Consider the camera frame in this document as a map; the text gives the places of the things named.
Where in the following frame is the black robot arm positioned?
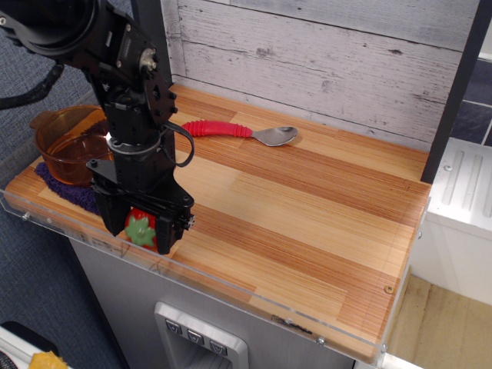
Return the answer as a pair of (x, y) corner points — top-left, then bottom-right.
(1, 1), (194, 254)

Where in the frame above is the black braided cable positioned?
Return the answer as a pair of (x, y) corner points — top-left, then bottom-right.
(0, 64), (65, 112)

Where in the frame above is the red handled metal spoon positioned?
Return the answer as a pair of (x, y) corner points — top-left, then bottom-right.
(182, 120), (298, 147)

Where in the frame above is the silver dispenser panel with buttons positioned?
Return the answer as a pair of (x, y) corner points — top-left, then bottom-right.
(155, 302), (250, 368)

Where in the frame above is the purple folded towel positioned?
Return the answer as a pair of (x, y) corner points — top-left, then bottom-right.
(35, 161), (100, 215)

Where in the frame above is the clear acrylic table guard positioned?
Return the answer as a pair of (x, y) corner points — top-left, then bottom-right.
(0, 57), (431, 366)

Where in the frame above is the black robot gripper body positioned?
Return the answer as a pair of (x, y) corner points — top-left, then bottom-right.
(87, 128), (194, 230)

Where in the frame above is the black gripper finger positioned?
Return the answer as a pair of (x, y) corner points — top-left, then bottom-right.
(93, 188), (131, 236)
(155, 214), (184, 254)

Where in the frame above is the red toy strawberry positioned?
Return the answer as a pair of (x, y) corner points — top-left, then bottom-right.
(124, 208), (158, 252)

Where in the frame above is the dark grey right post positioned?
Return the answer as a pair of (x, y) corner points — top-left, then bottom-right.
(421, 0), (491, 185)

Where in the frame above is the white appliance at right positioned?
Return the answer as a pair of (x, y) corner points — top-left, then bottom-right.
(410, 138), (491, 304)

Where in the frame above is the amber glass pot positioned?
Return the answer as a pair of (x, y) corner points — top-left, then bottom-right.
(30, 105), (113, 187)

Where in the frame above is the grey cabinet under table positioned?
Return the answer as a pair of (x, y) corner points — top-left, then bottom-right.
(71, 241), (354, 368)

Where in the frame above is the yellow object bottom left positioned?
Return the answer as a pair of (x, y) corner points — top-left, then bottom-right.
(28, 351), (69, 369)

